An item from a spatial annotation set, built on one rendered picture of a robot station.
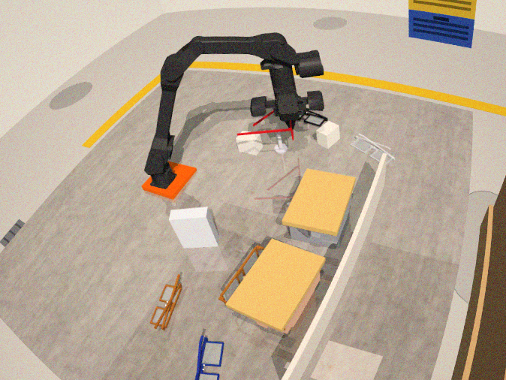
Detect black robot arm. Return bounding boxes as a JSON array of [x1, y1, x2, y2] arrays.
[[144, 32, 324, 189]]

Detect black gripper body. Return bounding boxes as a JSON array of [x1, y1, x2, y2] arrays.
[[250, 80, 324, 117]]

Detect black glasses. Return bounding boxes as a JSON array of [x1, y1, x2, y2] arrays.
[[298, 108, 327, 126]]

